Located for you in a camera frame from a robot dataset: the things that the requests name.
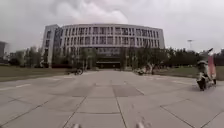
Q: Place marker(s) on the robot's own part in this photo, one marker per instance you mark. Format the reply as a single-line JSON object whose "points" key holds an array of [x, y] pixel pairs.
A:
{"points": [[76, 126], [140, 125]]}

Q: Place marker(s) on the parked scooter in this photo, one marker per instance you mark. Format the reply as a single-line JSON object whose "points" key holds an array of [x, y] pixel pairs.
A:
{"points": [[204, 73], [77, 71], [143, 70]]}

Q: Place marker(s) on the large curved grey building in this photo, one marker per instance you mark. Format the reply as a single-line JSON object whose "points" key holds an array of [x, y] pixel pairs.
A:
{"points": [[106, 38]]}

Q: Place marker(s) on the grass strip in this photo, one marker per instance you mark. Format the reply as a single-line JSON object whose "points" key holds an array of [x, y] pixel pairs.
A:
{"points": [[26, 71], [186, 71]]}

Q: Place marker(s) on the grey paved plaza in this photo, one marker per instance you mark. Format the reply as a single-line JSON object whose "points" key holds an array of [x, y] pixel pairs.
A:
{"points": [[106, 100]]}

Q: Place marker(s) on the light mast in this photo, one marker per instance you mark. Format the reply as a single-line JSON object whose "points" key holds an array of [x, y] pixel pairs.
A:
{"points": [[190, 45]]}

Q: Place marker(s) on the row of trees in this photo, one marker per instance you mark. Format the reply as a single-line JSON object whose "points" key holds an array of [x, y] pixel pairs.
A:
{"points": [[150, 56]]}

